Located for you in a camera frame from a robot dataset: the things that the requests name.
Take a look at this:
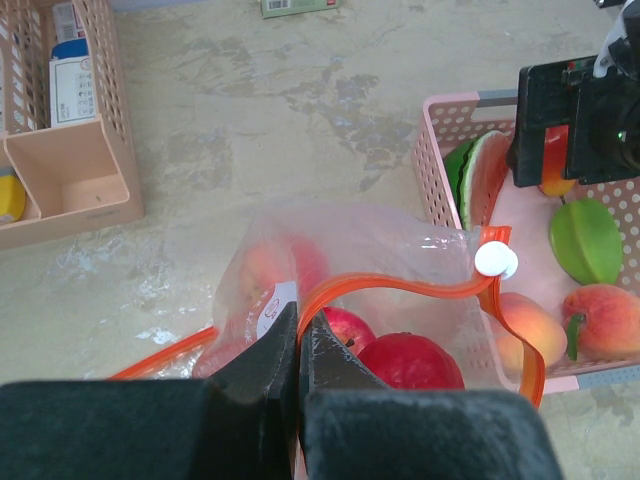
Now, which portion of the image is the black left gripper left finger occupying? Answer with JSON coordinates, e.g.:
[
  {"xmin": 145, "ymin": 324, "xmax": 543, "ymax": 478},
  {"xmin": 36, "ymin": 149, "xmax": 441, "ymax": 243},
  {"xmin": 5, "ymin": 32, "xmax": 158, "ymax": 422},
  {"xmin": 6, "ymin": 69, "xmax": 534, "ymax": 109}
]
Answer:
[{"xmin": 1, "ymin": 303, "xmax": 298, "ymax": 479}]

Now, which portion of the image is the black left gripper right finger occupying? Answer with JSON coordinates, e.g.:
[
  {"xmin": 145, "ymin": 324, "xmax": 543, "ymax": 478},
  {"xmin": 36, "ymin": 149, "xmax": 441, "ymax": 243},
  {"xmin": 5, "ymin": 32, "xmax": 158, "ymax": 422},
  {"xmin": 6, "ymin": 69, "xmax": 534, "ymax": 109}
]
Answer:
[{"xmin": 299, "ymin": 314, "xmax": 564, "ymax": 479}]

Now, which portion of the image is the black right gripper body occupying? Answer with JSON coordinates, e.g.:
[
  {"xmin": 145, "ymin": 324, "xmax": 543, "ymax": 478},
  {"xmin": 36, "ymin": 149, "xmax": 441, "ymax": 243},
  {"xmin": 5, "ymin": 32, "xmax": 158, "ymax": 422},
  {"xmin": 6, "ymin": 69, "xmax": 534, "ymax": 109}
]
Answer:
[{"xmin": 561, "ymin": 36, "xmax": 639, "ymax": 185}]

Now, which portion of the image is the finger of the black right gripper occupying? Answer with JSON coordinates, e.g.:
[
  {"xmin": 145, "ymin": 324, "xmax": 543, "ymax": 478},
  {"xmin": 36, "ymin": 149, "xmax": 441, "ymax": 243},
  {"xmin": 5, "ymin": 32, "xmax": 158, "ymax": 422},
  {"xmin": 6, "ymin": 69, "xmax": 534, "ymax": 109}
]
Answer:
[{"xmin": 506, "ymin": 58, "xmax": 598, "ymax": 188}]

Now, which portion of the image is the yellow red pear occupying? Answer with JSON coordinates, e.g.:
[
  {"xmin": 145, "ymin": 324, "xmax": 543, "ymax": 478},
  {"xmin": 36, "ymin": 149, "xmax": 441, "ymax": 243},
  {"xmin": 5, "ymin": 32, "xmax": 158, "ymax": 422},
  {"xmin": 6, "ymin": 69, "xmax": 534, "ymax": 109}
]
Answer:
[{"xmin": 538, "ymin": 125, "xmax": 575, "ymax": 197}]

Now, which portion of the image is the dark red round fruit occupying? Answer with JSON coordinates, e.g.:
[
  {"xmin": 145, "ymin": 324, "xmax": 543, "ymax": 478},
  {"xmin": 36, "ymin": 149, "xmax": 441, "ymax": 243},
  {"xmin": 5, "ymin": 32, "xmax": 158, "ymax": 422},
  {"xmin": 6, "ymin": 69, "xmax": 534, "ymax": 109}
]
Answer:
[{"xmin": 358, "ymin": 332, "xmax": 465, "ymax": 390}]

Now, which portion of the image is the red apple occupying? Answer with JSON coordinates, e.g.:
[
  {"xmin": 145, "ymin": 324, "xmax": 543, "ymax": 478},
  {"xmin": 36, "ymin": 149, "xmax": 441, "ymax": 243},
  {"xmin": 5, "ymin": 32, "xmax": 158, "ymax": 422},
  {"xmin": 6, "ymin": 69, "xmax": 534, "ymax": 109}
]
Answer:
[
  {"xmin": 323, "ymin": 306, "xmax": 376, "ymax": 356},
  {"xmin": 285, "ymin": 235, "xmax": 329, "ymax": 299}
]

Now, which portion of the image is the clear orange-zipper top bag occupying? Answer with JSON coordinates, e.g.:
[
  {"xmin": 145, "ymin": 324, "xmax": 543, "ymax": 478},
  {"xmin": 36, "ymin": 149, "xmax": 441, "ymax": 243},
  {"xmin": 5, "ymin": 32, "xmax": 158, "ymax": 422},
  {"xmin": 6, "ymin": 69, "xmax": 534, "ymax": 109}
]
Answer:
[{"xmin": 119, "ymin": 202, "xmax": 545, "ymax": 390}]

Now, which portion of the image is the red yellow pomegranate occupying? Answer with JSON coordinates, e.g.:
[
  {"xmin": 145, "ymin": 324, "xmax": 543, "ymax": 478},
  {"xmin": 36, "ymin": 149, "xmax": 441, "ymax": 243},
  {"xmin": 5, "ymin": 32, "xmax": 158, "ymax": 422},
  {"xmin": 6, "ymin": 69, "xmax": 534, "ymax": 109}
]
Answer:
[{"xmin": 229, "ymin": 243, "xmax": 289, "ymax": 311}]

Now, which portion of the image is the green starfruit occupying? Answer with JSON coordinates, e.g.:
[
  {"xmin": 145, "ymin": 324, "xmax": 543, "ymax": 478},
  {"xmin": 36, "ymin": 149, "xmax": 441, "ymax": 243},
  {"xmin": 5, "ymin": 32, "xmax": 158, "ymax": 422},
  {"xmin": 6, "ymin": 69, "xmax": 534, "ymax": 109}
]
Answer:
[{"xmin": 549, "ymin": 198, "xmax": 623, "ymax": 285}]

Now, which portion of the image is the watermelon slice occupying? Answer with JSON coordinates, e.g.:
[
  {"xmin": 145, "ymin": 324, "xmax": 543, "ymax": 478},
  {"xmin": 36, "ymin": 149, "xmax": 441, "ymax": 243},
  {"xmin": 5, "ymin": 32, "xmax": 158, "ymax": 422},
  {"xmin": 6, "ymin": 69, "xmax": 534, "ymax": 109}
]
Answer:
[{"xmin": 443, "ymin": 131, "xmax": 511, "ymax": 230}]

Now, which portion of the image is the pink perforated plastic basket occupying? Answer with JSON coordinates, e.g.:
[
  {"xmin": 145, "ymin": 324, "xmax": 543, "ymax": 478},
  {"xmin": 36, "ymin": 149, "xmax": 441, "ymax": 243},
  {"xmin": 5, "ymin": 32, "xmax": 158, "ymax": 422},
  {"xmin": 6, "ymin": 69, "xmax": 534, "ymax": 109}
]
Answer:
[{"xmin": 411, "ymin": 90, "xmax": 639, "ymax": 402}]

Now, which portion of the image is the orange peach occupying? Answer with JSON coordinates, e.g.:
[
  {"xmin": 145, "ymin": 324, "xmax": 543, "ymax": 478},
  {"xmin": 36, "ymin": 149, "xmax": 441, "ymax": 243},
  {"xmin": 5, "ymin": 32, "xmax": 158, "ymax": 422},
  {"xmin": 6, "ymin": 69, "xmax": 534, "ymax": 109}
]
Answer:
[
  {"xmin": 492, "ymin": 292, "xmax": 567, "ymax": 374},
  {"xmin": 562, "ymin": 284, "xmax": 639, "ymax": 361}
]

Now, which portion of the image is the green white small box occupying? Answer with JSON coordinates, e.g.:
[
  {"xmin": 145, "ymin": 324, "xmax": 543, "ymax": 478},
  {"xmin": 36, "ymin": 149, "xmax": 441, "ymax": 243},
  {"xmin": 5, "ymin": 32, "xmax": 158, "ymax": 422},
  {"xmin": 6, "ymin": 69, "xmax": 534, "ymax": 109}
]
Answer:
[{"xmin": 258, "ymin": 0, "xmax": 342, "ymax": 19}]

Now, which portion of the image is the peach plastic file organizer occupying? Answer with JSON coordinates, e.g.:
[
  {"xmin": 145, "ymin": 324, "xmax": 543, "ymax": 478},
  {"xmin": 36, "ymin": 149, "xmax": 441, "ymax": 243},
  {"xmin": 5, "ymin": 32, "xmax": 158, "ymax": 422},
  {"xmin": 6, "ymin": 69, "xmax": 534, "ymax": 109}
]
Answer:
[{"xmin": 1, "ymin": 1, "xmax": 144, "ymax": 249}]

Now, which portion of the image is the yellow grey stamp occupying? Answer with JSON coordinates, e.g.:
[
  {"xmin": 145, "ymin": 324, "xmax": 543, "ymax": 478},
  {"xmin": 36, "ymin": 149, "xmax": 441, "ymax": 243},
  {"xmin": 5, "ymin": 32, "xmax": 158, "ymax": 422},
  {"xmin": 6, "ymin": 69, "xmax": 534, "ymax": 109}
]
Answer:
[{"xmin": 0, "ymin": 167, "xmax": 26, "ymax": 225}]

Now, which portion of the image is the blue white box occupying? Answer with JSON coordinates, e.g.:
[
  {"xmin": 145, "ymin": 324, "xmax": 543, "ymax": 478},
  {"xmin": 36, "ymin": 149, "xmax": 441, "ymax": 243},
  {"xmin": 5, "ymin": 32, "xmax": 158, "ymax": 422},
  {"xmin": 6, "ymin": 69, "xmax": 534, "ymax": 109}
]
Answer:
[{"xmin": 49, "ymin": 38, "xmax": 97, "ymax": 128}]

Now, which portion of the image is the red white small box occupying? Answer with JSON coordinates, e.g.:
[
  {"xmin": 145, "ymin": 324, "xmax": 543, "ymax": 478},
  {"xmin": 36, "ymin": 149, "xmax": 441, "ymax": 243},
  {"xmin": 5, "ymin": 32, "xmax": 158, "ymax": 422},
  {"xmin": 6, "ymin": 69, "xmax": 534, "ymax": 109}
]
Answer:
[{"xmin": 52, "ymin": 1, "xmax": 85, "ymax": 43}]

